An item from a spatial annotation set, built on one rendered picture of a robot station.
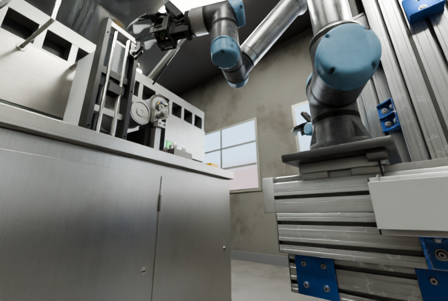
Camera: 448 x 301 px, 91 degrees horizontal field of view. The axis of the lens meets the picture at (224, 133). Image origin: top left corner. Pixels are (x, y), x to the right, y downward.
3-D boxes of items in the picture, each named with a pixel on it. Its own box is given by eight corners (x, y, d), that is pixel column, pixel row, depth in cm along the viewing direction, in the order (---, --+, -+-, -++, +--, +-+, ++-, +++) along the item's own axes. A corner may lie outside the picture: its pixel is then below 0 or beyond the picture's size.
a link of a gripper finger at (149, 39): (131, 49, 71) (155, 40, 67) (135, 36, 73) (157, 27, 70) (139, 56, 73) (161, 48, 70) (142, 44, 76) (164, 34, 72)
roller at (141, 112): (129, 118, 105) (133, 96, 109) (98, 128, 117) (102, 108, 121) (149, 126, 115) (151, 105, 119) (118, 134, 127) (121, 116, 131)
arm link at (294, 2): (303, -16, 83) (219, 80, 78) (305, -47, 73) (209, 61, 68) (331, -6, 78) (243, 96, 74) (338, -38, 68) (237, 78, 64)
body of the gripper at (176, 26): (146, 32, 63) (185, 22, 60) (151, 12, 67) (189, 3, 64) (160, 52, 69) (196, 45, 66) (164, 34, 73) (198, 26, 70)
